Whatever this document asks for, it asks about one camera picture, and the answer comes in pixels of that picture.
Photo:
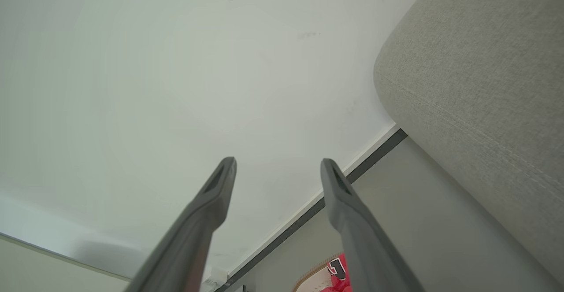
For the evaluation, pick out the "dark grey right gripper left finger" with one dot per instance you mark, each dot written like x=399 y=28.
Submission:
x=194 y=239

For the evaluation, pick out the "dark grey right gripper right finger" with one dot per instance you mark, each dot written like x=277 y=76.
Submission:
x=365 y=248

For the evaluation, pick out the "grey fabric sofa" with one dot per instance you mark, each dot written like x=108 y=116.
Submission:
x=484 y=85

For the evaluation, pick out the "white laundry basket brown rim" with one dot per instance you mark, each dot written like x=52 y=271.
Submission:
x=313 y=279

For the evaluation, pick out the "red jersey white black trim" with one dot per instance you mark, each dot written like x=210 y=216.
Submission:
x=340 y=284

